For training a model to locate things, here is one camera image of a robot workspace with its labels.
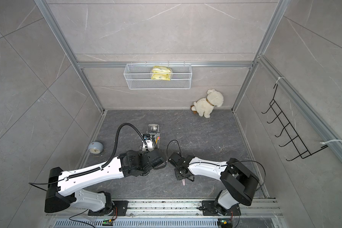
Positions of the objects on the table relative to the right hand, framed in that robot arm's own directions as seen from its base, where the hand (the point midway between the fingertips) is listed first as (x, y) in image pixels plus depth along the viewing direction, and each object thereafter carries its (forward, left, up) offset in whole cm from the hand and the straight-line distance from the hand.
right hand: (182, 175), depth 86 cm
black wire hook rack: (+4, -52, +32) cm, 61 cm away
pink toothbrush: (-4, -1, +2) cm, 4 cm away
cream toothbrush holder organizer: (+33, +20, +3) cm, 38 cm away
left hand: (+5, +13, +22) cm, 26 cm away
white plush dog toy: (+50, -20, +11) cm, 55 cm away
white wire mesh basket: (+60, +30, +31) cm, 74 cm away
